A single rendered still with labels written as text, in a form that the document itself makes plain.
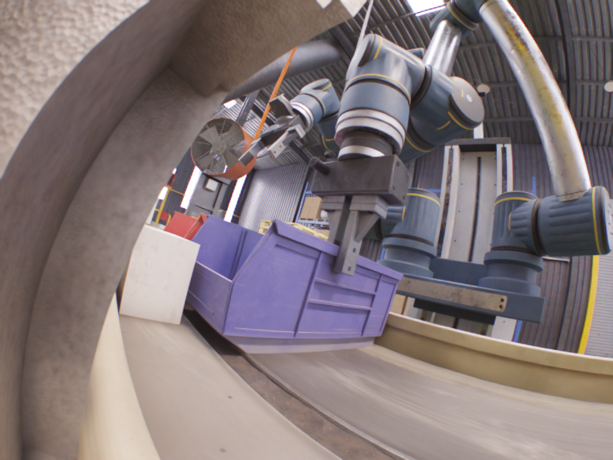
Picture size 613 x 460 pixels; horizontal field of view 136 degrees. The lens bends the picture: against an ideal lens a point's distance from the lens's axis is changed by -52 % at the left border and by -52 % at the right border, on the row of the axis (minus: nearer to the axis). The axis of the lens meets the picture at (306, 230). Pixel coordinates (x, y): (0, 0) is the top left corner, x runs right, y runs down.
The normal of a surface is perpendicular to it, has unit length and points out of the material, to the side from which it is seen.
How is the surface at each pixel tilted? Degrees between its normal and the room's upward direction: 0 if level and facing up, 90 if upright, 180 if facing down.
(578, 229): 121
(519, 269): 90
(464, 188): 90
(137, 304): 90
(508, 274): 90
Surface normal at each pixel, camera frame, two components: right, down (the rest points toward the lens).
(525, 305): -0.67, -0.30
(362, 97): -0.49, -0.27
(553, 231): -0.95, 0.16
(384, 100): 0.05, -0.14
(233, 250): 0.69, 0.05
